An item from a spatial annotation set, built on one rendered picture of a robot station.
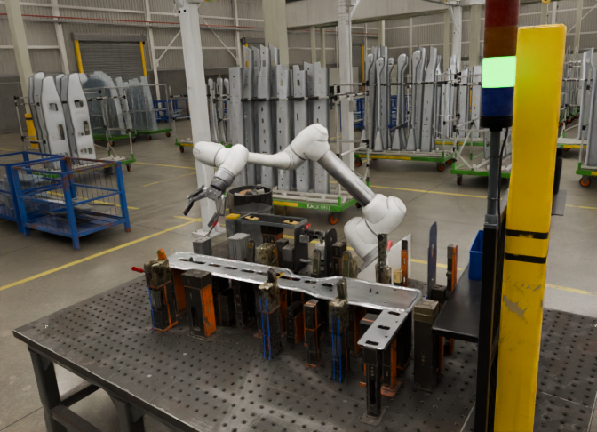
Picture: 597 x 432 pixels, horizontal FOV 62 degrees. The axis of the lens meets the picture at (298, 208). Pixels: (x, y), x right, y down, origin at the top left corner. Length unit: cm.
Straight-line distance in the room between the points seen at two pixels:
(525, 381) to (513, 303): 23
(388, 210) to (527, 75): 163
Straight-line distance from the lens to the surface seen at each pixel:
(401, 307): 207
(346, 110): 886
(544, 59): 132
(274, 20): 1000
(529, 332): 149
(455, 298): 210
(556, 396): 222
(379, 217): 282
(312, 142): 277
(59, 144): 1098
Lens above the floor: 193
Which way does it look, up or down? 15 degrees down
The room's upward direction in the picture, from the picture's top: 3 degrees counter-clockwise
